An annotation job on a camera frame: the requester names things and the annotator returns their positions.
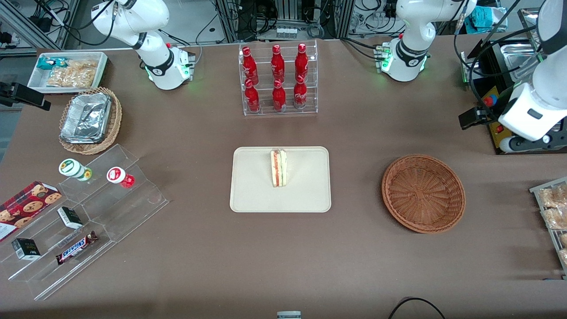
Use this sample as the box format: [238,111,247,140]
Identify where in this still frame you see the stainless steel tray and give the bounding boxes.
[498,40,542,82]

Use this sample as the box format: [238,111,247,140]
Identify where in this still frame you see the light wicker basket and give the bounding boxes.
[58,86,123,156]

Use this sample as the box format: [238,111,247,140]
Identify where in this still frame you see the brown wicker basket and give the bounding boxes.
[381,154,466,234]

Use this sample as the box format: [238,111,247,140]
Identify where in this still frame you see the tray of wrapped pastries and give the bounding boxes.
[529,176,567,280]

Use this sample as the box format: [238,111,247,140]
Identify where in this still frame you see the triangular sandwich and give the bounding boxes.
[270,149,287,187]

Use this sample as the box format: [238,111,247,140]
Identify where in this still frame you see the cream plastic tray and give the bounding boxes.
[229,146,332,213]

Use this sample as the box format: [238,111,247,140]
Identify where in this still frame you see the white plastic bin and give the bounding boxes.
[27,51,109,95]

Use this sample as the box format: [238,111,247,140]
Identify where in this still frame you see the yellow emergency stop box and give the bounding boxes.
[482,86,517,153]

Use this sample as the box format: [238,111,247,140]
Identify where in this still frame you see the clear bag of snacks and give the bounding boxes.
[82,60,99,87]
[64,61,83,88]
[47,66,66,88]

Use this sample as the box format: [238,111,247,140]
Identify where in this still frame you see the teal snack packet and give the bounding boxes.
[37,57,67,70]

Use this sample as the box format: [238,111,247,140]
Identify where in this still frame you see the aluminium foil container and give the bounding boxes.
[60,92,112,144]

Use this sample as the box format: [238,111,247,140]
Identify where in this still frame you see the green lid sunflower cup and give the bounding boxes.
[59,159,93,182]

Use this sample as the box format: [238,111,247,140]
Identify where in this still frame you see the red plaid cookie box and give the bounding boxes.
[0,181,62,243]

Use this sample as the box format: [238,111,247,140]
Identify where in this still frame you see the red lid yogurt cup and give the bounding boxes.
[107,167,136,188]

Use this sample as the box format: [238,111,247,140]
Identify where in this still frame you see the small black box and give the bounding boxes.
[58,206,83,230]
[12,238,41,260]

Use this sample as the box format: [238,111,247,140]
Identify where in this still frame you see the clear acrylic stepped shelf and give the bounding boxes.
[0,143,170,302]

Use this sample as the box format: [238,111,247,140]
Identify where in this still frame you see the snickers chocolate bar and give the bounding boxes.
[55,231,99,265]

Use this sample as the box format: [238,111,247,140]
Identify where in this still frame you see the red cola bottle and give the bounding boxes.
[244,79,261,113]
[242,47,259,86]
[293,75,307,109]
[271,44,286,84]
[295,43,309,82]
[272,80,287,112]

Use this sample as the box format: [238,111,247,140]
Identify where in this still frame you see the clear acrylic bottle rack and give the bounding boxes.
[238,40,318,117]

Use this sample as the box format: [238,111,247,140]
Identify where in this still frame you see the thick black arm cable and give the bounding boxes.
[453,0,539,117]

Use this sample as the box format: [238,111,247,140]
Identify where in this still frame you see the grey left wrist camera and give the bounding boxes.
[500,131,567,154]

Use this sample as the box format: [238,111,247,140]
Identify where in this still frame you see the aluminium frame rack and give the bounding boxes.
[216,0,355,41]

